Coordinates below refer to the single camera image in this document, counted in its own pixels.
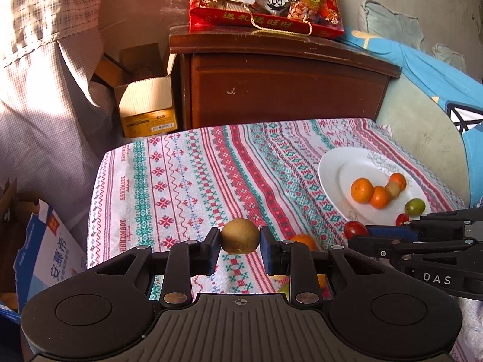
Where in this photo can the patterned red green tablecloth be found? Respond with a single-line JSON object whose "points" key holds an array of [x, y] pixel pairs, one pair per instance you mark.
{"points": [[181, 188]]}

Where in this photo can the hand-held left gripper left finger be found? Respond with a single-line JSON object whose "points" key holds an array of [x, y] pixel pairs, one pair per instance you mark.
{"points": [[210, 250]]}

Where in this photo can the grey checked cloth cover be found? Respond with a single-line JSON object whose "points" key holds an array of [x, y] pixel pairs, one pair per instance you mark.
{"points": [[45, 83]]}

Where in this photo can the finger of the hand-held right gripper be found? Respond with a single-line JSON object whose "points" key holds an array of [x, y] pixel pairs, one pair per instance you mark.
{"points": [[371, 245], [385, 230]]}

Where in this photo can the pale green bed sheet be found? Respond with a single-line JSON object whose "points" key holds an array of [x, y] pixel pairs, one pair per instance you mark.
{"points": [[422, 128]]}

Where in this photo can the large orange mandarin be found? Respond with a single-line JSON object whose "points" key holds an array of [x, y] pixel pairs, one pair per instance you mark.
{"points": [[361, 189]]}

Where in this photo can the brown kiwi fruit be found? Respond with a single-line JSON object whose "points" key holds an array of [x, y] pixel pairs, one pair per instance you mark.
{"points": [[240, 235], [392, 188]]}

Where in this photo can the dark wooden cabinet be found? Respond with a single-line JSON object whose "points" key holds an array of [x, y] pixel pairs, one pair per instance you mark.
{"points": [[283, 83]]}

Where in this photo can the blue printed blanket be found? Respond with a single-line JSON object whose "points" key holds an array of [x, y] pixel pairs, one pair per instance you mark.
{"points": [[434, 79]]}

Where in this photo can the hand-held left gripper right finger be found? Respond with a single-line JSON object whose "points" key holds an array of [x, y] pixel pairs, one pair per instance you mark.
{"points": [[268, 250]]}

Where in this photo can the red snack gift bag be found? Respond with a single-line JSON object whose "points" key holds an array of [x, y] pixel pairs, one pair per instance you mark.
{"points": [[264, 0]]}

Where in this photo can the open brown cardboard box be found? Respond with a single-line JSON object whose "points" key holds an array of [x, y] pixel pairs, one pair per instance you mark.
{"points": [[147, 101]]}

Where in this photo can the red cherry tomato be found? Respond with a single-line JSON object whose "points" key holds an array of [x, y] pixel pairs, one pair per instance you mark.
{"points": [[355, 229], [402, 218]]}

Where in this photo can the blue white milk carton box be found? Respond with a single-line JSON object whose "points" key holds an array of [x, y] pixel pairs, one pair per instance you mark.
{"points": [[49, 256]]}

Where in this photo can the white ceramic plate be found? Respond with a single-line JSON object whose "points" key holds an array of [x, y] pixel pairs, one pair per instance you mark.
{"points": [[339, 181]]}

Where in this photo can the green round fruit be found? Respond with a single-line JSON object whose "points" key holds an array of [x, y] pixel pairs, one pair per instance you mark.
{"points": [[283, 290], [415, 206]]}

